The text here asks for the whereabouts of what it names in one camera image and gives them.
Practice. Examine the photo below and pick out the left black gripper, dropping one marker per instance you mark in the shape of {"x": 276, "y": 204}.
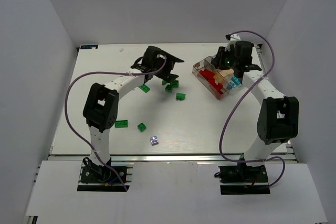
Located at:
{"x": 169, "y": 66}

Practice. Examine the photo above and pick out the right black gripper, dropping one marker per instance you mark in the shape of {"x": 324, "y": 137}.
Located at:
{"x": 223, "y": 57}

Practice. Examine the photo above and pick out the red sloped lego brick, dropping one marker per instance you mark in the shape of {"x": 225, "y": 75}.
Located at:
{"x": 206, "y": 74}

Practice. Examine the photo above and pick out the red 2x3 lego brick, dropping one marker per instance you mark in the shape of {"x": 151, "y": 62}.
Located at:
{"x": 214, "y": 84}

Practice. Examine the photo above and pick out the cyan 2x4 lego brick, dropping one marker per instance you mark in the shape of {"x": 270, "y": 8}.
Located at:
{"x": 235, "y": 82}

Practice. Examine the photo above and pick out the red arch lego piece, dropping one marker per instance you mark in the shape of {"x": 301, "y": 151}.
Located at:
{"x": 219, "y": 91}

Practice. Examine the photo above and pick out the cyan square lego upturned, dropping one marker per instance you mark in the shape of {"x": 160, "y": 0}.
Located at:
{"x": 231, "y": 85}

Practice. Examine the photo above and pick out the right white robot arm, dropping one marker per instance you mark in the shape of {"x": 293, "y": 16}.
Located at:
{"x": 278, "y": 117}

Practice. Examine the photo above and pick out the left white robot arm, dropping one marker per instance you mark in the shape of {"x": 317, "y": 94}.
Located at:
{"x": 101, "y": 107}

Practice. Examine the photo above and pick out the green square lego upturned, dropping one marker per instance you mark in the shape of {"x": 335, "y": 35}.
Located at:
{"x": 174, "y": 84}

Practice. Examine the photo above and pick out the green small lego cube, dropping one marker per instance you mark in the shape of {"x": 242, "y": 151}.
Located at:
{"x": 169, "y": 88}

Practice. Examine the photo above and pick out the clear compartment container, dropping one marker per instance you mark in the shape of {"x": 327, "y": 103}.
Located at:
{"x": 218, "y": 82}

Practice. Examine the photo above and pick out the green 2x3 lego brick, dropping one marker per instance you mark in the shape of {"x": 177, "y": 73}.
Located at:
{"x": 144, "y": 88}

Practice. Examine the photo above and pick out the green curved lego brick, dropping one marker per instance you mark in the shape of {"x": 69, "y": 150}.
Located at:
{"x": 180, "y": 96}

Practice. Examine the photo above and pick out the green studded lego cube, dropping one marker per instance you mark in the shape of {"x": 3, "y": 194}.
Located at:
{"x": 141, "y": 127}

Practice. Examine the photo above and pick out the purple studded lego cube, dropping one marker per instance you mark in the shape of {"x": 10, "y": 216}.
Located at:
{"x": 154, "y": 140}

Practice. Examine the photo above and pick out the green flat lego upturned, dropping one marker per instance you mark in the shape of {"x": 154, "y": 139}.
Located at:
{"x": 121, "y": 124}

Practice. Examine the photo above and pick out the blue label sticker left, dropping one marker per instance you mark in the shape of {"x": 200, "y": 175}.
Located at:
{"x": 88, "y": 47}

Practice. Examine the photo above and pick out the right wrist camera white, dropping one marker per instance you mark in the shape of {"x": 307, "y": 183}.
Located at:
{"x": 232, "y": 40}

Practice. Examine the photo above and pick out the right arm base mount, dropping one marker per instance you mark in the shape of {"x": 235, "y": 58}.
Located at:
{"x": 241, "y": 179}

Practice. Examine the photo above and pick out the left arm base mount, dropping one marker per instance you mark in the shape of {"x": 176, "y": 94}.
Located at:
{"x": 98, "y": 178}

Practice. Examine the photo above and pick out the aluminium table rail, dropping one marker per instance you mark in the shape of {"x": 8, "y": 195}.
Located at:
{"x": 145, "y": 158}

